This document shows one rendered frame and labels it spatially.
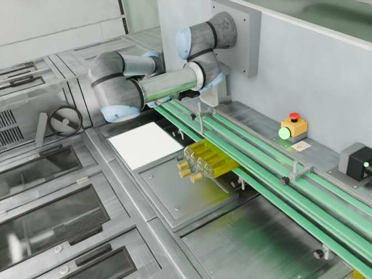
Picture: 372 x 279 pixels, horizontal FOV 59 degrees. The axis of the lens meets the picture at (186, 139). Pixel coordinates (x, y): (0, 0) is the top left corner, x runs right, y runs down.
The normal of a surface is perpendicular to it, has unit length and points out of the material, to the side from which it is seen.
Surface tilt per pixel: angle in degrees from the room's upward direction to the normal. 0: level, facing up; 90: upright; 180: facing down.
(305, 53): 0
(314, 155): 90
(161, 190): 90
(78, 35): 89
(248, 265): 90
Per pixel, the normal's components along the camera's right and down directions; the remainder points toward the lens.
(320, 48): -0.86, 0.36
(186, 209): -0.13, -0.84
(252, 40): 0.50, 0.50
